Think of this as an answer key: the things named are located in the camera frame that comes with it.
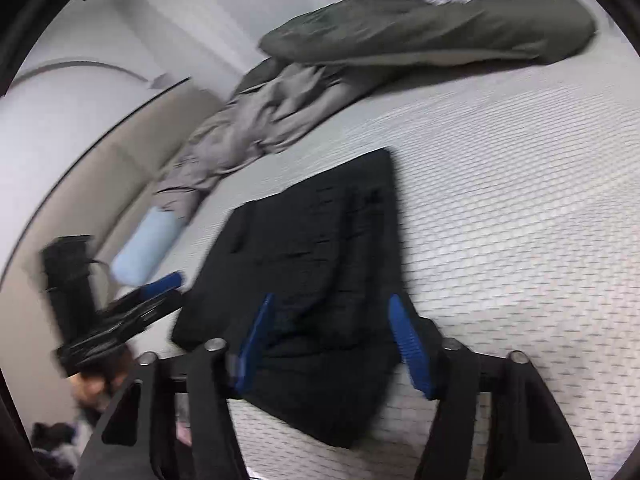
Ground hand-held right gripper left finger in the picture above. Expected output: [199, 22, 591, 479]
[75, 292, 277, 480]

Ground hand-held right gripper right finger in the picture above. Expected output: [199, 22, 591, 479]
[387, 294, 593, 480]

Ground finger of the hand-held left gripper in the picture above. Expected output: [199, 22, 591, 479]
[100, 289, 185, 336]
[107, 270, 186, 311]

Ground black pants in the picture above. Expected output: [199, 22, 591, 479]
[171, 147, 441, 450]

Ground person's left hand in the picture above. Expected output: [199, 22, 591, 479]
[70, 347, 133, 413]

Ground light blue bolster pillow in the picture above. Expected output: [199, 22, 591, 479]
[111, 210, 186, 287]

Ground dark clothing pile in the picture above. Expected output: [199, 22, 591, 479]
[31, 421, 96, 468]

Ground white textured bed mattress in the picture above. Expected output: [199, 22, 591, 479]
[150, 50, 640, 480]

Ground grey green duvet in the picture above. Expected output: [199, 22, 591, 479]
[152, 0, 599, 223]

